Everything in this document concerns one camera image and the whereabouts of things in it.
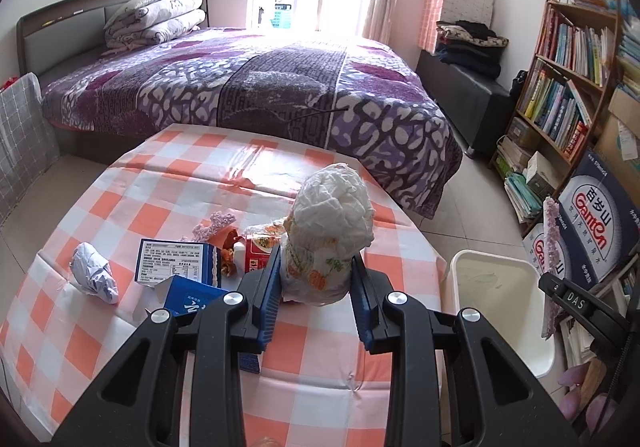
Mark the red and white packet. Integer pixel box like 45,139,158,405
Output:
243,222,287,276

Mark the pink checked storage box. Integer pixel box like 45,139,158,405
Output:
419,0,497,53

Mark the green basket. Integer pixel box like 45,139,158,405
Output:
272,0,295,31

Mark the blue carton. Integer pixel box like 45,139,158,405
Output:
154,275,262,374

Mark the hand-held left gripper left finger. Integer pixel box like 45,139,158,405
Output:
47,247,284,447

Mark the orange checked tablecloth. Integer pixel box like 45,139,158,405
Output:
0,123,449,447

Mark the white paper ball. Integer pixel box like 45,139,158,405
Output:
70,242,120,304

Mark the stack of papers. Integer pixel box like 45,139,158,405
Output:
560,314,598,369

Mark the wooden bookshelf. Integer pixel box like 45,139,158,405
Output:
492,0,623,239

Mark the row of thin books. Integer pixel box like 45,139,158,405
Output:
542,10,616,88

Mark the row of thick colourful books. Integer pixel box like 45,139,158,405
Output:
517,61,593,159

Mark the floral plastic bag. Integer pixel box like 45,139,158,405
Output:
279,162,376,306

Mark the blue cardboard box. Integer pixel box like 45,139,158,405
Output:
522,222,571,289
557,147,640,289

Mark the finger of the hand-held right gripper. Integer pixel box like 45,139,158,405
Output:
539,272,632,369

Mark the pile of folded clothes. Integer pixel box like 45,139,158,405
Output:
434,20,510,80

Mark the stack of green booklets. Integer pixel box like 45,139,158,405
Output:
503,171,546,224

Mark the pink lace strip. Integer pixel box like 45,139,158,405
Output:
180,211,232,244
542,196,567,339

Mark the white carton with label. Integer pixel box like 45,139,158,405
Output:
136,239,222,289

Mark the orange snack wrapper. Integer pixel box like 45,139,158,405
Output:
219,228,243,278

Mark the black bench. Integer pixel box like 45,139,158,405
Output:
416,50,515,159

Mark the person's pink plush clothing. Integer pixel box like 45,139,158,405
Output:
557,364,608,428

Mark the black bag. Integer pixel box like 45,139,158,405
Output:
510,70,529,104

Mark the white plastic bin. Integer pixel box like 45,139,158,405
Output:
441,249,557,379

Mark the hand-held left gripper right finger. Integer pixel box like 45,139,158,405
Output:
350,254,583,447

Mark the purple patterned blanket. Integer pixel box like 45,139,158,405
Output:
40,24,464,221

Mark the brown cardboard box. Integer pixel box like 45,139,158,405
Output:
592,87,640,178

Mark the folded floral quilt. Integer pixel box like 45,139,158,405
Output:
103,0,207,49

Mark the white tissue box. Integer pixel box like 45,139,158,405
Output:
525,151,565,199

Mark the grey checked cloth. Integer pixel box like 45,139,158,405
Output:
0,72,64,224

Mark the dark bed headboard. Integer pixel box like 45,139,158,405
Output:
16,0,167,79

